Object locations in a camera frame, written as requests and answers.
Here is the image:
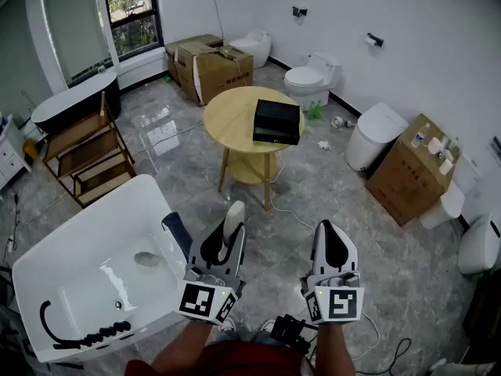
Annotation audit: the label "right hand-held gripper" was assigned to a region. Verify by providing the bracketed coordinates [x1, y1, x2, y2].
[300, 220, 365, 326]

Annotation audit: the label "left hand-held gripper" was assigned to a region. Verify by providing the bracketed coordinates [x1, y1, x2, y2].
[174, 219, 247, 327]

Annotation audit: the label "black box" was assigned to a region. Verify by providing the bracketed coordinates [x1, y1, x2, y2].
[252, 99, 305, 146]

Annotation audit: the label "person's left forearm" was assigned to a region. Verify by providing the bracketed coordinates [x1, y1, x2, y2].
[151, 319, 214, 372]

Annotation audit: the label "person's right forearm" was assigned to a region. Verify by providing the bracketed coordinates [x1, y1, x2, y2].
[315, 321, 355, 376]

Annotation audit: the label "tall cardboard box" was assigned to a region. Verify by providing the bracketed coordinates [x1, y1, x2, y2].
[364, 113, 461, 227]

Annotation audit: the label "dark blue towel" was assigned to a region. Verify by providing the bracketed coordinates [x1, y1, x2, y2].
[161, 211, 193, 262]

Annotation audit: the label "grey stone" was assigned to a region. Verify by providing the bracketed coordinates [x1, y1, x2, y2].
[134, 251, 161, 268]

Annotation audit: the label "person's blue jeans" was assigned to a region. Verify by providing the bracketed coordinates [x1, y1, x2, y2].
[214, 329, 283, 344]

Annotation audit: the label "black waist device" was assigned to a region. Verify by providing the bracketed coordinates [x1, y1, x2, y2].
[269, 314, 318, 356]

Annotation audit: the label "person's red shirt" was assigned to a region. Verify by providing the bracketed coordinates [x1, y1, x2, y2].
[124, 341, 316, 376]

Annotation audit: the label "white rectangular bathtub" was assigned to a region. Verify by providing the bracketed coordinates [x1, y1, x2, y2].
[11, 173, 196, 363]

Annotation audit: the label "white smart toilet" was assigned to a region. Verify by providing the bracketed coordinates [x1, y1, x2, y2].
[345, 102, 410, 172]

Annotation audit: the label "white paper sheet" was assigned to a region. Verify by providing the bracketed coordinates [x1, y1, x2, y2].
[146, 120, 181, 156]

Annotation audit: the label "round wooden table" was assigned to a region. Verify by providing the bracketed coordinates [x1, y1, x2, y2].
[203, 85, 305, 212]

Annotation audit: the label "white toilet with black trim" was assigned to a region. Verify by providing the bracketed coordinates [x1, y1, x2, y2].
[456, 212, 501, 276]

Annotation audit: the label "black bathtub faucet set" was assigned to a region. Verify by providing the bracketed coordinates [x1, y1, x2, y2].
[38, 299, 132, 351]

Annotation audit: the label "clear bottle blue label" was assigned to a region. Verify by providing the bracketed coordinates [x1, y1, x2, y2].
[410, 122, 431, 149]

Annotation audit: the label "dark wooden cabinet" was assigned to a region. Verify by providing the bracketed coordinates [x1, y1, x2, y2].
[461, 266, 501, 366]

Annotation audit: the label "wooden shelf rack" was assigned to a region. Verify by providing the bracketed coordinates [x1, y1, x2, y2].
[41, 91, 137, 209]

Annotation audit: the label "white toilet with tank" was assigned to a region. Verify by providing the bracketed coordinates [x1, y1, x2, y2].
[283, 52, 343, 112]

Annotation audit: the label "cardboard boxes near window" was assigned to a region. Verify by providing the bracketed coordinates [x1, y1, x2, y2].
[174, 42, 254, 107]

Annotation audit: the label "black oval bathtub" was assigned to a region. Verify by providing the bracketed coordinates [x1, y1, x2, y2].
[31, 70, 122, 136]

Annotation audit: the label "egg-shaped white toilet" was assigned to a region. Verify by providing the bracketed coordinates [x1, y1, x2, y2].
[229, 28, 272, 70]

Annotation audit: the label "yellow container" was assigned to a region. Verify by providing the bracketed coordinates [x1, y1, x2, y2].
[22, 137, 40, 162]

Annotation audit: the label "white cabinet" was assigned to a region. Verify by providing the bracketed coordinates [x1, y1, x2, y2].
[0, 114, 33, 191]

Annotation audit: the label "black framed window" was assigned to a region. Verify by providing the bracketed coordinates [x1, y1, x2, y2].
[102, 0, 164, 63]

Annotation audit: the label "grey roller blind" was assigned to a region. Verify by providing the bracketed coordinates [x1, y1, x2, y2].
[0, 0, 54, 111]
[41, 0, 112, 84]

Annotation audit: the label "white cable under table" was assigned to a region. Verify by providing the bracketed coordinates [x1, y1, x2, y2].
[269, 150, 316, 234]

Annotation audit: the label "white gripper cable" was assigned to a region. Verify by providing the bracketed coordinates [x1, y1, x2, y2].
[351, 311, 381, 362]

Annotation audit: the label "black floor cable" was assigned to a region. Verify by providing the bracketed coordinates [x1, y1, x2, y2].
[354, 338, 412, 376]

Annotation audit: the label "long white floor cable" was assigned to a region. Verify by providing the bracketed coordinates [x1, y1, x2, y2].
[132, 121, 205, 160]

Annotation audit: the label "white phone charging cable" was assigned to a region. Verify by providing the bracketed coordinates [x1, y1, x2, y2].
[232, 56, 249, 88]

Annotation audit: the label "white power strip with cable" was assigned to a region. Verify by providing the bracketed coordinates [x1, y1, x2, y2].
[3, 193, 20, 266]

